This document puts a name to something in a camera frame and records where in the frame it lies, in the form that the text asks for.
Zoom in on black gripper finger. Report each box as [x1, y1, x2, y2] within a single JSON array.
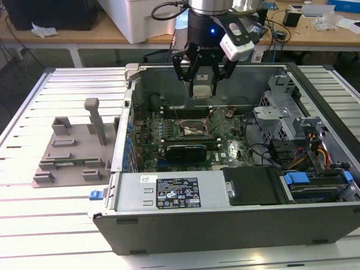
[[172, 50, 197, 98], [210, 58, 239, 97]]

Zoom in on silver CPU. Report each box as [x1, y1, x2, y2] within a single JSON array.
[[193, 84, 212, 99]]

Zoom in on CPU socket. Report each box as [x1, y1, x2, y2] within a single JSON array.
[[179, 119, 211, 139]]

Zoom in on grey case corner latch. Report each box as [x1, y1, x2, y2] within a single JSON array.
[[124, 63, 141, 82]]

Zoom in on black RAM slot row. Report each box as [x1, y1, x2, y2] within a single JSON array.
[[161, 104, 212, 119], [162, 136, 222, 149]]

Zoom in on white plastic box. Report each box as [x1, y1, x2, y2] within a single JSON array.
[[97, 0, 187, 44]]

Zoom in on grey metal drive cage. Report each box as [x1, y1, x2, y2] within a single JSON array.
[[253, 74, 332, 147]]

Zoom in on green motherboard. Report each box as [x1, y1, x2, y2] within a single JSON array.
[[132, 108, 257, 172]]

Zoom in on small black box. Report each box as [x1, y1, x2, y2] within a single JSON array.
[[282, 8, 302, 28]]

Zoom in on black graphics card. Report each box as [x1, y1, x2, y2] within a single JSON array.
[[165, 143, 208, 163]]

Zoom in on wooden desk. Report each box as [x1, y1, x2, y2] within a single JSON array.
[[0, 0, 360, 68]]

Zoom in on flat grey box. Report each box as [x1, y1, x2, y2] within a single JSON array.
[[300, 4, 335, 18]]

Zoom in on clear plastic bags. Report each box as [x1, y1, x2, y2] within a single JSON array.
[[313, 13, 343, 32]]

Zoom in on black plastic shroud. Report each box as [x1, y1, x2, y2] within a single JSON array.
[[220, 166, 282, 206]]

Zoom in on hard disk in blue carrier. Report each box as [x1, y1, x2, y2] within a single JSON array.
[[280, 170, 354, 203]]

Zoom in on white paper sheet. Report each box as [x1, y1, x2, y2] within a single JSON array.
[[336, 16, 360, 34]]

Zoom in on blue cardboard box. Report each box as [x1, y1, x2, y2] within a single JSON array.
[[327, 0, 360, 14]]

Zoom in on large black box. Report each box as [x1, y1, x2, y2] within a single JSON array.
[[5, 0, 99, 31]]

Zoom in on green RAM stick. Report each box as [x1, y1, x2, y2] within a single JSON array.
[[53, 160, 100, 167]]

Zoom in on silver power supply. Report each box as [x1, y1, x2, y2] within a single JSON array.
[[114, 170, 236, 213]]

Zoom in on crumpled white paper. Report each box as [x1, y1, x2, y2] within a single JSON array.
[[30, 22, 59, 39]]

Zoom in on grey parts rack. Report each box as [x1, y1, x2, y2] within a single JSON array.
[[31, 97, 120, 188]]

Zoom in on black open PC case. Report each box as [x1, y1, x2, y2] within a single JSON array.
[[87, 62, 360, 255]]

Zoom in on white wrist camera on bracket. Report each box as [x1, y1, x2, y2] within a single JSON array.
[[210, 12, 256, 62]]

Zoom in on yellow and red wire bundle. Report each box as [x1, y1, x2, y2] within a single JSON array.
[[289, 132, 331, 169]]

